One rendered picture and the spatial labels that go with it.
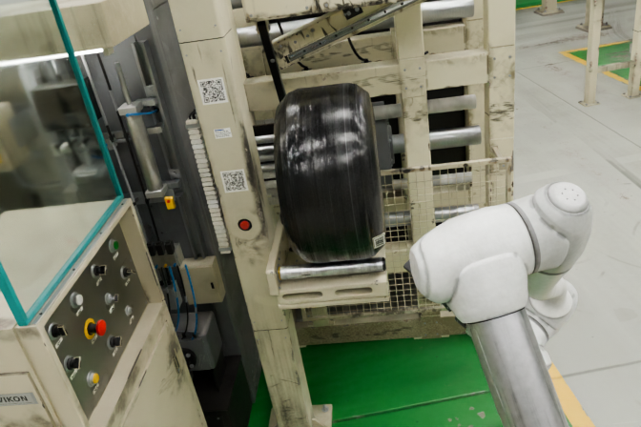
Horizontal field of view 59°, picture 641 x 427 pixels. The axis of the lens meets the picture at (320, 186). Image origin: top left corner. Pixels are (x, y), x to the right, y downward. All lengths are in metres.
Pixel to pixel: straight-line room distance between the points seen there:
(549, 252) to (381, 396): 1.73
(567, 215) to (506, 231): 0.10
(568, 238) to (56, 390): 1.09
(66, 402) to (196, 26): 0.98
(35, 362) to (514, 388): 0.96
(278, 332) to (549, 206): 1.31
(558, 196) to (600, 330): 2.03
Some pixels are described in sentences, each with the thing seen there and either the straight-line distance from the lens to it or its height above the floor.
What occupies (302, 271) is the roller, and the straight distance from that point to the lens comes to 1.83.
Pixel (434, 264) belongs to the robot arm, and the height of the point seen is 1.39.
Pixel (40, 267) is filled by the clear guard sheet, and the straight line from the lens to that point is 1.38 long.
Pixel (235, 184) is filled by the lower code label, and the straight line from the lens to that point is 1.78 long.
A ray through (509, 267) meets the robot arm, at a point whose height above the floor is 1.38.
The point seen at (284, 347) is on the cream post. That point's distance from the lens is 2.14.
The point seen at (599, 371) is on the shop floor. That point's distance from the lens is 2.81.
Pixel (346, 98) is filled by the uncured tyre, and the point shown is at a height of 1.44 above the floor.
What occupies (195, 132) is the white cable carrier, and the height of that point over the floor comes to 1.39.
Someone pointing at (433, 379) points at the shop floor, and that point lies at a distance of 2.70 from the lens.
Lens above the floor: 1.95
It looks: 27 degrees down
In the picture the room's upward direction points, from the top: 9 degrees counter-clockwise
